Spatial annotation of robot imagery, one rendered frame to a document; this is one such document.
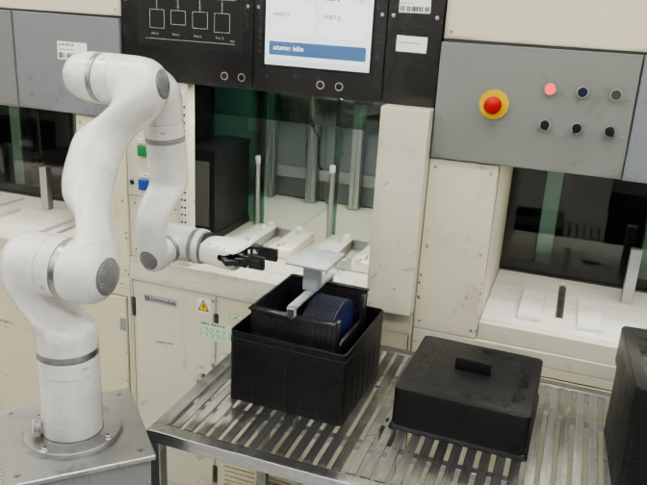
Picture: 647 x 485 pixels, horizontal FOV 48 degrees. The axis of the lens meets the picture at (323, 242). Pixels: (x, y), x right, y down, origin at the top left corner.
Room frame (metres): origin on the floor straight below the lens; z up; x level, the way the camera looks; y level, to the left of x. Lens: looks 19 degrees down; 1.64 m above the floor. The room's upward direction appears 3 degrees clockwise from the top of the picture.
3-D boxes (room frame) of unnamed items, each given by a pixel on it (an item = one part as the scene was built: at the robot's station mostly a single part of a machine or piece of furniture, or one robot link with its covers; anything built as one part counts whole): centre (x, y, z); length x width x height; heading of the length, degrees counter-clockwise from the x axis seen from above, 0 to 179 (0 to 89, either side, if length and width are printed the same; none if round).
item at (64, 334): (1.29, 0.53, 1.07); 0.19 x 0.12 x 0.24; 71
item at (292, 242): (2.21, 0.16, 0.89); 0.22 x 0.21 x 0.04; 161
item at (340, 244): (2.13, -0.09, 0.89); 0.22 x 0.21 x 0.04; 161
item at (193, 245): (1.63, 0.29, 1.06); 0.09 x 0.03 x 0.08; 159
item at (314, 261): (1.53, 0.02, 0.93); 0.24 x 0.20 x 0.32; 159
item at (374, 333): (1.53, 0.02, 0.85); 0.28 x 0.28 x 0.17; 69
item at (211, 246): (1.61, 0.23, 1.06); 0.11 x 0.10 x 0.07; 69
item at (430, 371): (1.45, -0.35, 0.83); 0.29 x 0.29 x 0.13; 70
